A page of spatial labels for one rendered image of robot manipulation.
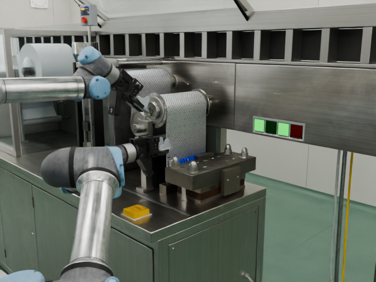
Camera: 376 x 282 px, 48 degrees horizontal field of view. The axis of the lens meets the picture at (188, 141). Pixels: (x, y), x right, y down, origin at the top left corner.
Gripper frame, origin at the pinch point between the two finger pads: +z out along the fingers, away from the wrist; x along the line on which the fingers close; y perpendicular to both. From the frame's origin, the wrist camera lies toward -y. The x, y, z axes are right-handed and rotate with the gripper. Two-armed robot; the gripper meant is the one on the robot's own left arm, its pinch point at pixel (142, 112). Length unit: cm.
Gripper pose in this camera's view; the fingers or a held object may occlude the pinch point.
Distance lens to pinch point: 173.5
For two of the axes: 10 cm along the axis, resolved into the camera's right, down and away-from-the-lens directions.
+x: -6.9, -1.6, 7.0
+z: 5.5, 5.1, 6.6
